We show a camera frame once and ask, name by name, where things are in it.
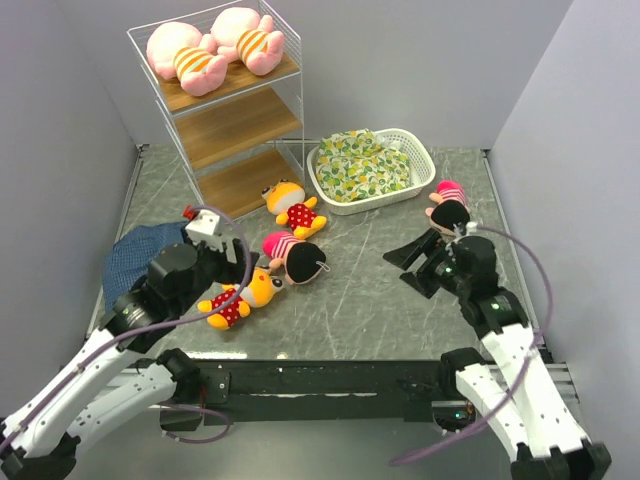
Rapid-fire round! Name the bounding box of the pink plush pig striped shirt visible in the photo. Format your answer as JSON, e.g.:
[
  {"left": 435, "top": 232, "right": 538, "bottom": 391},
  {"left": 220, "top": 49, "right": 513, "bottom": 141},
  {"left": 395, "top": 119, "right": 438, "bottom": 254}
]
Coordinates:
[{"left": 146, "top": 21, "right": 228, "bottom": 97}]

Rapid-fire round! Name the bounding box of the white plastic basket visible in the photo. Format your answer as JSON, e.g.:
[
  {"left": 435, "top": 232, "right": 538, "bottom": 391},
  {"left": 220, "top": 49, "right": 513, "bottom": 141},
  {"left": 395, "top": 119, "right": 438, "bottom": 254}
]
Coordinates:
[{"left": 306, "top": 128, "right": 436, "bottom": 216}]

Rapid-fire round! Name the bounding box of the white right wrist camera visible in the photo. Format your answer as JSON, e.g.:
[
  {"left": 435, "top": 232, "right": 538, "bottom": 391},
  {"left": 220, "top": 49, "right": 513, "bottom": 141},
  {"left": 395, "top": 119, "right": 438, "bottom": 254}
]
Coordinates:
[{"left": 445, "top": 221, "right": 478, "bottom": 256}]

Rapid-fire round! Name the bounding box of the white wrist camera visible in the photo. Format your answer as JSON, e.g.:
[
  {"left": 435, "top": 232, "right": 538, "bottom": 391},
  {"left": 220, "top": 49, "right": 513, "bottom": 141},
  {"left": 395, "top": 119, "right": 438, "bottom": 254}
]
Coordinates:
[
  {"left": 183, "top": 205, "right": 222, "bottom": 251},
  {"left": 445, "top": 221, "right": 478, "bottom": 256}
]

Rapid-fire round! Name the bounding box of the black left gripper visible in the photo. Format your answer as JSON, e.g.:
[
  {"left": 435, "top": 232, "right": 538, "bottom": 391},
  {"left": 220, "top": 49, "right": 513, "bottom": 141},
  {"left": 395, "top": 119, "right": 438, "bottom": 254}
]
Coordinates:
[{"left": 173, "top": 224, "right": 259, "bottom": 315}]

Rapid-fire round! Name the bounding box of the black-haired doll pink striped dress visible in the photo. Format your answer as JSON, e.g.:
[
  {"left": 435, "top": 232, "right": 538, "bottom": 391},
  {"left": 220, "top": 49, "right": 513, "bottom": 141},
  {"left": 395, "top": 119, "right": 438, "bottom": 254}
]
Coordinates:
[{"left": 262, "top": 231, "right": 330, "bottom": 285}]

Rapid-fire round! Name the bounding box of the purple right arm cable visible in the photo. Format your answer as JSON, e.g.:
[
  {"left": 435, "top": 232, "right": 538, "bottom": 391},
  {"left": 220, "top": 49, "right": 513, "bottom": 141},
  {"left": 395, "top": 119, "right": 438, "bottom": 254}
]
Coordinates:
[{"left": 388, "top": 224, "right": 554, "bottom": 466}]

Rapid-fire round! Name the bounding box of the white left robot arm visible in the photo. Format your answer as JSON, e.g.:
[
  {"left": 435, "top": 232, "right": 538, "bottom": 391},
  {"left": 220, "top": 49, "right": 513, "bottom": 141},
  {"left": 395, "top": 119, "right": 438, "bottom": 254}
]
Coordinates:
[{"left": 1, "top": 235, "right": 257, "bottom": 479}]

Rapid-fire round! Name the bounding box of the lemon print cloth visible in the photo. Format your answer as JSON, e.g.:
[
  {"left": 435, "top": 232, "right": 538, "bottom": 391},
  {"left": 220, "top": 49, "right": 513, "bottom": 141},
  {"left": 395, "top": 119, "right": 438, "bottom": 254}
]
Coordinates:
[{"left": 314, "top": 129, "right": 411, "bottom": 203}]

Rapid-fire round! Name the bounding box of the white wire wooden shelf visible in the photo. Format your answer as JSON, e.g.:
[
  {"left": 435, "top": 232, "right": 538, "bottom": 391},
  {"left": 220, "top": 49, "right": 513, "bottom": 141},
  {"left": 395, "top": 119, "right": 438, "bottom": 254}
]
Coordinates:
[{"left": 128, "top": 1, "right": 305, "bottom": 218}]

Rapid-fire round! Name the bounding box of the yellow plush near shelf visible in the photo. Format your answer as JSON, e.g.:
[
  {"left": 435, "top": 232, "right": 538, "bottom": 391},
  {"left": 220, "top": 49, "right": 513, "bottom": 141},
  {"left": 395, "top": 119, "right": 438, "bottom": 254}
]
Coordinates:
[{"left": 261, "top": 179, "right": 327, "bottom": 240}]

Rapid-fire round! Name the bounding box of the blue checked cloth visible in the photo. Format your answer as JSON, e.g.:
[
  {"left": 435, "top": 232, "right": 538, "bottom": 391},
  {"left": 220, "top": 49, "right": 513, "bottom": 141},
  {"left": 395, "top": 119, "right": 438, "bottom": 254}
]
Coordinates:
[{"left": 102, "top": 221, "right": 187, "bottom": 310}]

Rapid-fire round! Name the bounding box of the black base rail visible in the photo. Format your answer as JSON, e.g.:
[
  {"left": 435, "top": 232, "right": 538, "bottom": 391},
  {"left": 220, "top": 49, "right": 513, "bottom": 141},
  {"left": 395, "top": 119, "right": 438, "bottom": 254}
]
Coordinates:
[{"left": 169, "top": 359, "right": 476, "bottom": 431}]

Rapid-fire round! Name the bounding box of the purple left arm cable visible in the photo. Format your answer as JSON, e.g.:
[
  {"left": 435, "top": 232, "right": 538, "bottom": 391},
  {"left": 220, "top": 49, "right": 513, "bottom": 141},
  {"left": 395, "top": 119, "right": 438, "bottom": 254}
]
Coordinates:
[{"left": 0, "top": 203, "right": 254, "bottom": 454}]

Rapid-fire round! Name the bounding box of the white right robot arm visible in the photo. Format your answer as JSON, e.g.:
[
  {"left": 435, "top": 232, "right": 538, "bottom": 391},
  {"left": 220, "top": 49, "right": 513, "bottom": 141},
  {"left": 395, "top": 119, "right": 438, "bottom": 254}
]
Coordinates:
[{"left": 383, "top": 224, "right": 612, "bottom": 479}]

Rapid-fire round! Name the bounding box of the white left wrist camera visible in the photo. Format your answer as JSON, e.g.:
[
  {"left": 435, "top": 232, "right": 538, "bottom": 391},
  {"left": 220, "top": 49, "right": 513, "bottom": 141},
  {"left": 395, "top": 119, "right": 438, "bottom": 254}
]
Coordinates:
[{"left": 183, "top": 205, "right": 222, "bottom": 251}]

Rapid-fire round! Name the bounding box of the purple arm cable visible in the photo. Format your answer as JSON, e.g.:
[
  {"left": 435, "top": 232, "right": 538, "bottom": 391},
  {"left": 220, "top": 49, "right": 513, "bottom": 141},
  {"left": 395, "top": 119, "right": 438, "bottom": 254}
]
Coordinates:
[
  {"left": 0, "top": 203, "right": 254, "bottom": 454},
  {"left": 388, "top": 224, "right": 554, "bottom": 466}
]

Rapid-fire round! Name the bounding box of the purple cable loop under rail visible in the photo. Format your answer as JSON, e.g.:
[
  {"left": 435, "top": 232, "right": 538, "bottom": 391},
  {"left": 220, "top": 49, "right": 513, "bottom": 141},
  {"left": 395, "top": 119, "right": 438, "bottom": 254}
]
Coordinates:
[{"left": 159, "top": 402, "right": 235, "bottom": 445}]

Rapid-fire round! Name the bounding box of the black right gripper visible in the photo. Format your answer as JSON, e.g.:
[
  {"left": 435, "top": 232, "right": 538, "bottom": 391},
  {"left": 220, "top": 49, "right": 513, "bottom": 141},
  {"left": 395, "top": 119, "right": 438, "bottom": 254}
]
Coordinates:
[{"left": 382, "top": 227, "right": 469, "bottom": 299}]

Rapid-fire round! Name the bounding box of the yellow plush red dotted dress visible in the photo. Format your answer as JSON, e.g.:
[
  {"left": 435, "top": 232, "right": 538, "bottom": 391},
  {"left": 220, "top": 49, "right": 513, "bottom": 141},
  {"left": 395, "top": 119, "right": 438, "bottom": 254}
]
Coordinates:
[{"left": 197, "top": 267, "right": 284, "bottom": 330}]

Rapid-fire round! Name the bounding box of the black-haired doll by basket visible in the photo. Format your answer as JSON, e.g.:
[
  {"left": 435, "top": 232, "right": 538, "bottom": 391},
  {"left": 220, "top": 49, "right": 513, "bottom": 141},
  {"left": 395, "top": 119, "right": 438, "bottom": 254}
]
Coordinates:
[{"left": 425, "top": 180, "right": 470, "bottom": 236}]

